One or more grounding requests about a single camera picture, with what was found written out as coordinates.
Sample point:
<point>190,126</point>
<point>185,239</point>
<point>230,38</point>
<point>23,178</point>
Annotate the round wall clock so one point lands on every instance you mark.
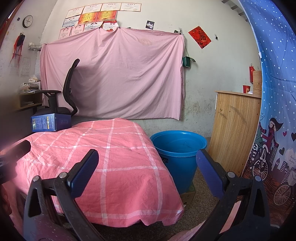
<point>27,21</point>

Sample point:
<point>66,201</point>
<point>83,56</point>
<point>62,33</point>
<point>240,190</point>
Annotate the wooden desk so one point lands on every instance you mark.
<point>27,107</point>

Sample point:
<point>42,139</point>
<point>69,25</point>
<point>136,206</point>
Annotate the small wall photo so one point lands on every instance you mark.
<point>150,25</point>

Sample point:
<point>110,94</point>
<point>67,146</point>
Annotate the green hanging pouch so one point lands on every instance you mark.
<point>186,61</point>

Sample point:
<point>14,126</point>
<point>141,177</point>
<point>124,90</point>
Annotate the white tissue box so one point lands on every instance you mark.
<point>34,80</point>

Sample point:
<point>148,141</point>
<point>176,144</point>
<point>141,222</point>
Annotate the dark blue cardboard box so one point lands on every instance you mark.
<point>44,122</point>

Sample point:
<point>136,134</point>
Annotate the bamboo container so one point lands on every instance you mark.
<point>257,81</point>

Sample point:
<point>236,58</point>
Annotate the wooden cabinet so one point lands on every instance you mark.
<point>235,129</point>

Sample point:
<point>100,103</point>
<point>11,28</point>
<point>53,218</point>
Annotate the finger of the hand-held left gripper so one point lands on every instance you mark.
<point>18,149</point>

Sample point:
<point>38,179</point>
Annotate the pink checked tablecloth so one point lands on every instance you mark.
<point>129,176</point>

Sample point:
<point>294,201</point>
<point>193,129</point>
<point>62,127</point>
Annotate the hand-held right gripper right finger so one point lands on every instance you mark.
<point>209,175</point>

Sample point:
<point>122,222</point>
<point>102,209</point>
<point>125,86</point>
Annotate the red knot wall ornament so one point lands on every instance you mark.
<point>19,40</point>

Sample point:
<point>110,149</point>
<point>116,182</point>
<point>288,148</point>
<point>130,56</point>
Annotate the pink hanging bed sheet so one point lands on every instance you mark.
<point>115,76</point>

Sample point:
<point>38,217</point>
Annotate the stack of books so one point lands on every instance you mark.
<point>26,88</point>

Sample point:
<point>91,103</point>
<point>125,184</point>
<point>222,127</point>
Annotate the red paper wall poster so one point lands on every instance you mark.
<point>200,37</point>

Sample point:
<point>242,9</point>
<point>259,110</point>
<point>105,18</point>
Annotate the wall calendar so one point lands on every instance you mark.
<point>26,67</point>

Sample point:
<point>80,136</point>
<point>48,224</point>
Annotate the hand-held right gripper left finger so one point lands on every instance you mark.
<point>85,172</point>

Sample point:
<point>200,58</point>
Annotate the black mesh office chair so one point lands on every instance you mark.
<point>68,83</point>

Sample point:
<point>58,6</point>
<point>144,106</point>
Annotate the group of wall certificates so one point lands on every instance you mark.
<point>97,16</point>

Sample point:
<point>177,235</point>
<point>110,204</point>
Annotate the blue plastic bucket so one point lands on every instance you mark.
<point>182,171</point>

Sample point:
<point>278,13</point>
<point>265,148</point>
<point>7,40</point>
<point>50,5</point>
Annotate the brown cardboard box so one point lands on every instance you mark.
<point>188,197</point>

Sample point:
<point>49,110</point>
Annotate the red cup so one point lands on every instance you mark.
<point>246,89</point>

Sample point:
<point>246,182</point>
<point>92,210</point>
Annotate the blue printed curtain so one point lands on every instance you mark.
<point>277,69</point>

